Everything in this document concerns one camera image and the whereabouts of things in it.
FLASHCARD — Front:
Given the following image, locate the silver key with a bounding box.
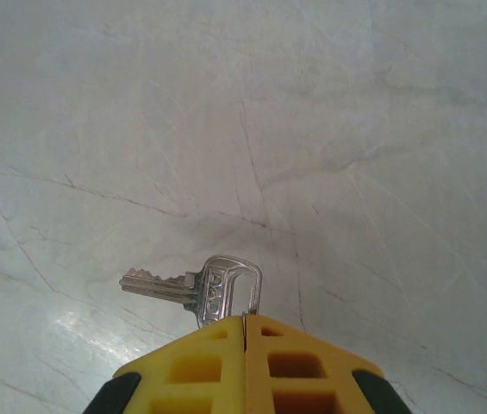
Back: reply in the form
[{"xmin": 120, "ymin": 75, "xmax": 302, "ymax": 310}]
[{"xmin": 118, "ymin": 254, "xmax": 264, "ymax": 331}]

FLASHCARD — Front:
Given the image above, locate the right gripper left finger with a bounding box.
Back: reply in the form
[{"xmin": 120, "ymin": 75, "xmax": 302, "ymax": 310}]
[{"xmin": 83, "ymin": 315, "xmax": 247, "ymax": 414}]

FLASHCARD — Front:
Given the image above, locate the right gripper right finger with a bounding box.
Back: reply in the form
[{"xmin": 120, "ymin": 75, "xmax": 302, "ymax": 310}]
[{"xmin": 244, "ymin": 314, "xmax": 412, "ymax": 414}]

